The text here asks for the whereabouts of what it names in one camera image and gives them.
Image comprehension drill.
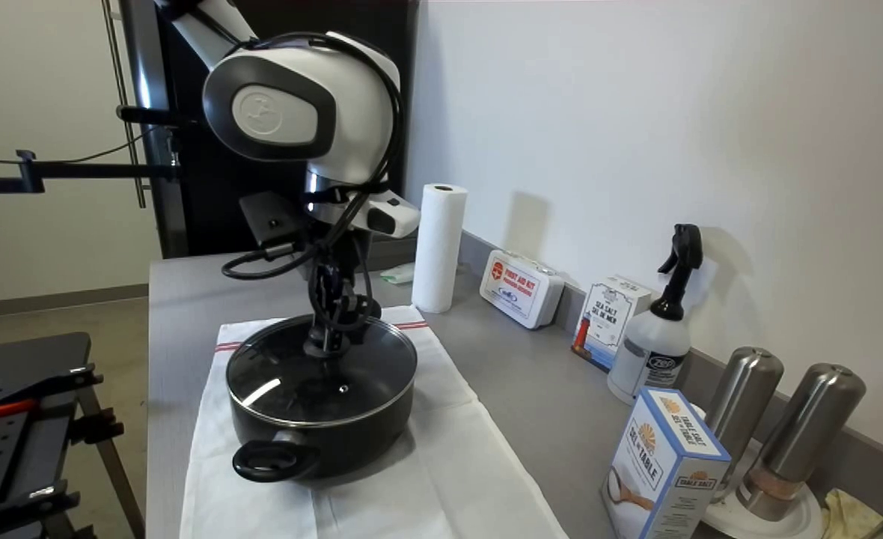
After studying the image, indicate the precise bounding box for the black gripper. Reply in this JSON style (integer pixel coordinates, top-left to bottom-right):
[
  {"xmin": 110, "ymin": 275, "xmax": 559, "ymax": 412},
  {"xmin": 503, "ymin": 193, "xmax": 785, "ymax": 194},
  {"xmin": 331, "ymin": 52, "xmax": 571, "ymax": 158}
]
[{"xmin": 301, "ymin": 230, "xmax": 384, "ymax": 361}]

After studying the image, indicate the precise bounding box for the glass lid with black knob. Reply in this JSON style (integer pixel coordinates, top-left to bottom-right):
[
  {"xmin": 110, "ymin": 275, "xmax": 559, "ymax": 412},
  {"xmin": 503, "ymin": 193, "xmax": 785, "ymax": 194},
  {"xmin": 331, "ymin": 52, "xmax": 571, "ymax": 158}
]
[{"xmin": 224, "ymin": 314, "xmax": 420, "ymax": 431}]

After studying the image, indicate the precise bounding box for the black cooking pot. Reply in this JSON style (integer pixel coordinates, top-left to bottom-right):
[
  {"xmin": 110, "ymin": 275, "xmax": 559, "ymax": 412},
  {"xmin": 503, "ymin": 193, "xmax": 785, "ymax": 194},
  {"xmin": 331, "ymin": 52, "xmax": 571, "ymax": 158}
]
[{"xmin": 224, "ymin": 314, "xmax": 423, "ymax": 485}]

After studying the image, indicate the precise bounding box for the white paper towel roll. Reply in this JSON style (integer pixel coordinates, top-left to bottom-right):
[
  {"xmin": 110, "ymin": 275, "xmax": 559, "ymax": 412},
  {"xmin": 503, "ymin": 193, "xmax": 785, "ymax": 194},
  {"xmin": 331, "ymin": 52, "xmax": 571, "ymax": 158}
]
[{"xmin": 409, "ymin": 181, "xmax": 469, "ymax": 317}]

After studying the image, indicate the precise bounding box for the white red first aid box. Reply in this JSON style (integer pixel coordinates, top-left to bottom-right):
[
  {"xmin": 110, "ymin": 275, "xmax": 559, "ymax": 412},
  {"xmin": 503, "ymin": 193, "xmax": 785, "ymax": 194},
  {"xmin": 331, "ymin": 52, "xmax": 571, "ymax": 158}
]
[{"xmin": 476, "ymin": 248, "xmax": 568, "ymax": 334}]

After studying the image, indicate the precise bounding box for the white towel with red stripes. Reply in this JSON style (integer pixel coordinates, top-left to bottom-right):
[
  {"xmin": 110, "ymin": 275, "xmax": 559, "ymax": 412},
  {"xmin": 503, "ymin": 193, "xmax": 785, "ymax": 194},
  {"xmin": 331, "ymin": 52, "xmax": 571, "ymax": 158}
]
[{"xmin": 177, "ymin": 302, "xmax": 571, "ymax": 539}]

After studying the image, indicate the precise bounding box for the white blue carton box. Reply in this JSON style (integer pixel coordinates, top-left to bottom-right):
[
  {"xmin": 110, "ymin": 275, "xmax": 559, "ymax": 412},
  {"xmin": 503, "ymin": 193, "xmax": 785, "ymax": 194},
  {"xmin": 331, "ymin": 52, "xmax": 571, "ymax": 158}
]
[{"xmin": 568, "ymin": 275, "xmax": 658, "ymax": 376}]

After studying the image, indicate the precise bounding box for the clear spray bottle black trigger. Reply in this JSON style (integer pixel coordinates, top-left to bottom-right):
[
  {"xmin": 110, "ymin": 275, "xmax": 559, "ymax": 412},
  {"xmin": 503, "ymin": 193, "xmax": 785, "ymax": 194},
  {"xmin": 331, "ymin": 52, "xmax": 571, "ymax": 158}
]
[{"xmin": 604, "ymin": 223, "xmax": 705, "ymax": 407}]

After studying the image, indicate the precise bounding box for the blue white orange carton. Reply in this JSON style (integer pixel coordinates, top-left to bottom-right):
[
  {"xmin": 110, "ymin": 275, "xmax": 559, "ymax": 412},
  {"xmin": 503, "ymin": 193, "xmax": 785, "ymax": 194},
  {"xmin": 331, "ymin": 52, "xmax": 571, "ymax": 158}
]
[{"xmin": 602, "ymin": 388, "xmax": 734, "ymax": 539}]

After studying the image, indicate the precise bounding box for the black perforated workbench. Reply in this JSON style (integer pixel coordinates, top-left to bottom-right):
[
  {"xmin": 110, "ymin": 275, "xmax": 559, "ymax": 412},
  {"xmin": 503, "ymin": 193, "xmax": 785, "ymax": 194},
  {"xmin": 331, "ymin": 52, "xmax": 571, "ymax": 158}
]
[{"xmin": 0, "ymin": 334, "xmax": 150, "ymax": 539}]

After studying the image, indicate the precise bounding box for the black bench clamp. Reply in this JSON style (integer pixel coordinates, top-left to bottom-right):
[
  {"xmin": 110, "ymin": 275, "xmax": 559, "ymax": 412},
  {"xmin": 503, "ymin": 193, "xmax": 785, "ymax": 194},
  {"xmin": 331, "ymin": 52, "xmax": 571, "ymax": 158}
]
[{"xmin": 0, "ymin": 480, "xmax": 84, "ymax": 539}]

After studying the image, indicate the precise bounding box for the stainless steel grinder mill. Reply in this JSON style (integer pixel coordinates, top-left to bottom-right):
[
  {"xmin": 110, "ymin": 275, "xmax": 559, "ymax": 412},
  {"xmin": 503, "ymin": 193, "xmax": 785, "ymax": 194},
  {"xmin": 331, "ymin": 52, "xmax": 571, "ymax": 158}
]
[
  {"xmin": 735, "ymin": 364, "xmax": 869, "ymax": 525},
  {"xmin": 704, "ymin": 346, "xmax": 786, "ymax": 503}
]

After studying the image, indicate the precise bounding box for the yellow cloth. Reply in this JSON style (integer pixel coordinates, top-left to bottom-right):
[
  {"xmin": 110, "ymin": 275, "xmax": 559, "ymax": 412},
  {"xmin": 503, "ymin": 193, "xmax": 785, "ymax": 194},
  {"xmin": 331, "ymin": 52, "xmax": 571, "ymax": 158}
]
[{"xmin": 821, "ymin": 488, "xmax": 883, "ymax": 539}]

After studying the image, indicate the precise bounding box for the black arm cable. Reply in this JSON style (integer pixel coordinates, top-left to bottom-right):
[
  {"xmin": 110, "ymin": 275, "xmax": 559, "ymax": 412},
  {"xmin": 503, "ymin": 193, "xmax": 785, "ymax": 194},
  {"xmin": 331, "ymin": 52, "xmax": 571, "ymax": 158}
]
[{"xmin": 221, "ymin": 169, "xmax": 405, "ymax": 284}]

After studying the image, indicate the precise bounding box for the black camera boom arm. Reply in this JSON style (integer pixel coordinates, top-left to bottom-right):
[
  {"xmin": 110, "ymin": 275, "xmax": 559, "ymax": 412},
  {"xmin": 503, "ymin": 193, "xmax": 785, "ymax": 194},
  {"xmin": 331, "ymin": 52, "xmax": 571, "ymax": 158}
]
[{"xmin": 0, "ymin": 146, "xmax": 180, "ymax": 194}]

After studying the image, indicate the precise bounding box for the red handled bench clamp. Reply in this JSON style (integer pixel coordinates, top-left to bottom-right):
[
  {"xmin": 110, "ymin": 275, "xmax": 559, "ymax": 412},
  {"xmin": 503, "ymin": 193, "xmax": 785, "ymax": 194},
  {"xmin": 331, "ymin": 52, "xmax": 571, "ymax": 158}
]
[{"xmin": 0, "ymin": 364, "xmax": 105, "ymax": 419}]

